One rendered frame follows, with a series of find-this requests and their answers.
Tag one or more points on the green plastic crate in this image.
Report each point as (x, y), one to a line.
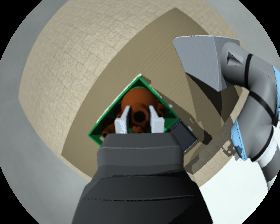
(170, 118)

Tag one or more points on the brown bottle with green label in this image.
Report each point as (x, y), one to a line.
(139, 99)

